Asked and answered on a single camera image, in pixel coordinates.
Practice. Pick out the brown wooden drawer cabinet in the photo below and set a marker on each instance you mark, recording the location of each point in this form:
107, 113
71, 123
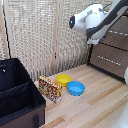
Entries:
96, 63

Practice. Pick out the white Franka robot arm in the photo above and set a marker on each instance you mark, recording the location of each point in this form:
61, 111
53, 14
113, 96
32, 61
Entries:
96, 20

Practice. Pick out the beige bamboo folding screen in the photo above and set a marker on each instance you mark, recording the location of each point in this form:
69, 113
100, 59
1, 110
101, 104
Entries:
30, 36

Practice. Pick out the yellow plastic bowl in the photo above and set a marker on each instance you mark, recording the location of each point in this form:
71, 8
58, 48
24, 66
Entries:
63, 79

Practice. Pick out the black fabric storage box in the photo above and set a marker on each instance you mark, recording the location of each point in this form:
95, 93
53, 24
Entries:
16, 93

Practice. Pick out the blue plastic bowl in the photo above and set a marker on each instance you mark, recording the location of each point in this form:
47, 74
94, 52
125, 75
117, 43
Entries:
76, 88

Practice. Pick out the red yellow snack box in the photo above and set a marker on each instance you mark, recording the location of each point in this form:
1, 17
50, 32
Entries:
50, 89

